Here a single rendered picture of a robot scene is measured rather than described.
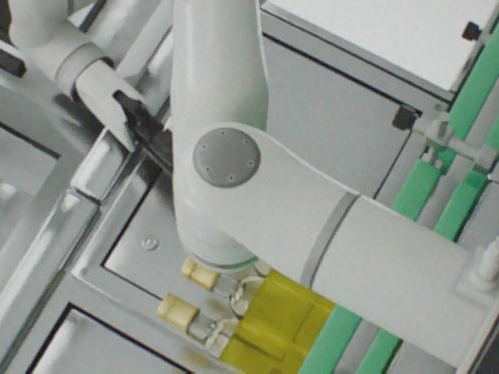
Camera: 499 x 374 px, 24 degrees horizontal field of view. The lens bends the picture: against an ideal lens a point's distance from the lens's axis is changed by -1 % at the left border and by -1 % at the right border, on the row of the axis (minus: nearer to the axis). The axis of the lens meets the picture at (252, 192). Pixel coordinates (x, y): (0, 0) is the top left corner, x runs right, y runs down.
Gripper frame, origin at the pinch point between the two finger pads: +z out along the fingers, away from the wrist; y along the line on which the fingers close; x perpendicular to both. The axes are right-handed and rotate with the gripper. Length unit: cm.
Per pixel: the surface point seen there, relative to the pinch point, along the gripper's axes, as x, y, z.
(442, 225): 12.8, 13.7, 32.6
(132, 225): -8.7, -12.4, -0.8
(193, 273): -9.2, 1.8, 13.4
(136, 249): -10.7, -12.3, 2.1
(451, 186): 17.1, 13.3, 30.2
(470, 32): 41.2, -4.7, 15.2
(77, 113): -2.2, -16.7, -20.1
